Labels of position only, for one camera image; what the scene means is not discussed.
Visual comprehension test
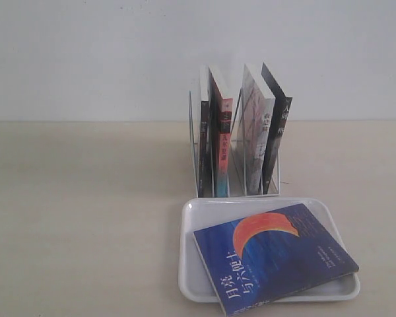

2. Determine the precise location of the grey white book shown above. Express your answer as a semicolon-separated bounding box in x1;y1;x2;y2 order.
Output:
234;63;275;195

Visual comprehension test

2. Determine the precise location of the blue moon book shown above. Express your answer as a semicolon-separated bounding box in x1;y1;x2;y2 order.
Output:
193;203;359;316

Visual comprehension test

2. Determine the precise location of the black book leftmost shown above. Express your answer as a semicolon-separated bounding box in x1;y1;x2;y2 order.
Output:
197;65;209;197

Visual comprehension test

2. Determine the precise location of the black book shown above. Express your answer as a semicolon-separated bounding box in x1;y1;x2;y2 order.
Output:
197;65;209;197
261;63;292;194

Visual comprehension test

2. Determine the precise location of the red spine book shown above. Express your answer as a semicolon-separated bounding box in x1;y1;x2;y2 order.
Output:
209;65;233;197

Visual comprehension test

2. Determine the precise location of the black book rightmost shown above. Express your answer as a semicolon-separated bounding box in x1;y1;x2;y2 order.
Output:
261;63;292;194

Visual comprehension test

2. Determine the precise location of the white plastic tray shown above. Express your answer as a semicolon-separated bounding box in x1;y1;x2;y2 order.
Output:
178;196;360;303

